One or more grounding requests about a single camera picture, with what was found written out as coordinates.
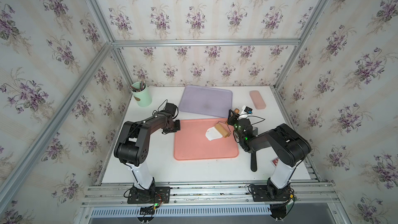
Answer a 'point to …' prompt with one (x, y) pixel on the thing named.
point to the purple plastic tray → (208, 100)
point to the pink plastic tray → (190, 142)
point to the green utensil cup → (141, 94)
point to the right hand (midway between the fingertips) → (231, 112)
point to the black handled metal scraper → (254, 166)
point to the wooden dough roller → (223, 127)
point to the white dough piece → (212, 133)
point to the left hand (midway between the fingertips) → (178, 129)
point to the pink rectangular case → (257, 99)
